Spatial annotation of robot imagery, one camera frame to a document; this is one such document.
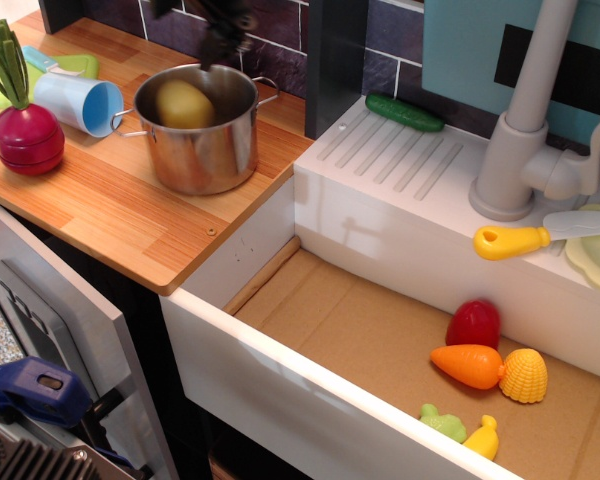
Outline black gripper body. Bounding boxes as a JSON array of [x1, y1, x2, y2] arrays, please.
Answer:
[[149, 0, 257, 54]]

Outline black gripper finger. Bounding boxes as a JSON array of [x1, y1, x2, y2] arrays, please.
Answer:
[[200, 34, 230, 71]]

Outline yellow toy potato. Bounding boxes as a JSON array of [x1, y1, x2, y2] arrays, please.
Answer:
[[156, 80, 215, 129]]

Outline stainless steel pot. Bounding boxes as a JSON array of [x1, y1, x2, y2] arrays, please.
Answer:
[[114, 64, 280, 195]]

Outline light blue plastic cup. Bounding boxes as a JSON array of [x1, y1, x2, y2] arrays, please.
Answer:
[[33, 73, 124, 138]]

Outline green toy cucumber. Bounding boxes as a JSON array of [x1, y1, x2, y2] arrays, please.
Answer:
[[365, 94, 445, 132]]

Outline red wooden toy radish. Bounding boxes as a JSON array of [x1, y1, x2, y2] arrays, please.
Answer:
[[0, 19, 65, 176]]

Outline green toy cutting board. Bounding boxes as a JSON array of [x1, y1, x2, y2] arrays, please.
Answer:
[[0, 54, 99, 110]]

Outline white oven door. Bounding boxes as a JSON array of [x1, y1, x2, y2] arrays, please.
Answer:
[[0, 206, 178, 479]]

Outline grey toy faucet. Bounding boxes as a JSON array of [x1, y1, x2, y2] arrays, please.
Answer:
[[469, 1, 600, 222]]

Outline red toy pepper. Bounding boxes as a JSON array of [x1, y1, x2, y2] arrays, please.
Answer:
[[445, 299, 501, 349]]

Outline blue clamp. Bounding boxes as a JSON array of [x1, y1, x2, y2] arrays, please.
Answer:
[[0, 356, 92, 428]]

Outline orange toy carrot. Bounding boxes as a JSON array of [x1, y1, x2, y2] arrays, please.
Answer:
[[430, 344, 505, 390]]

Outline light green toy broccoli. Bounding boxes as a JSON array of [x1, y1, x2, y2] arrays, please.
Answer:
[[419, 403, 468, 443]]

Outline yellow toy corn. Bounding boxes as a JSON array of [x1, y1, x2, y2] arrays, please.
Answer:
[[499, 348, 548, 404]]

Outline yellow toy squash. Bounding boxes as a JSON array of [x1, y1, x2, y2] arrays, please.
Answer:
[[463, 415, 500, 461]]

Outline teal handled toy knife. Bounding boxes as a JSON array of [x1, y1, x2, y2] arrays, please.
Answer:
[[22, 46, 59, 73]]

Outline yellow handled toy knife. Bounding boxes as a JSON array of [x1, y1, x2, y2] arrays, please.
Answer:
[[473, 210, 600, 261]]

